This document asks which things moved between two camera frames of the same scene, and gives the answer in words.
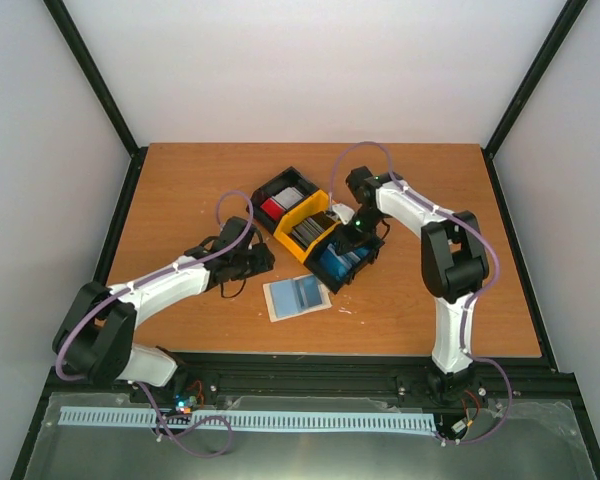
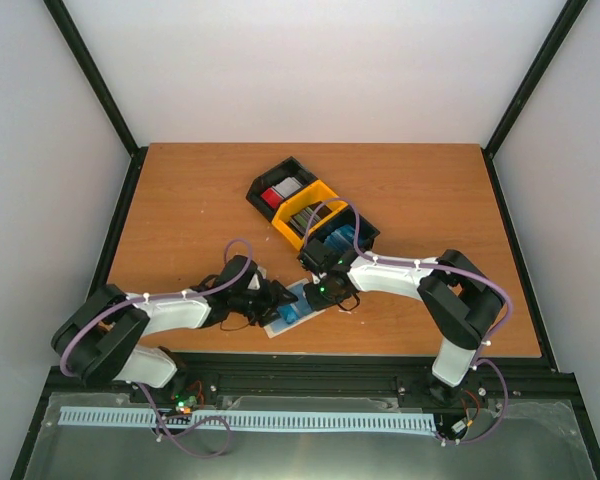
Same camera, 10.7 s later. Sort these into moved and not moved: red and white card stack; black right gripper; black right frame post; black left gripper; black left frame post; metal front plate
Moved: red and white card stack; black right gripper; black left gripper
Not moved: metal front plate; black left frame post; black right frame post
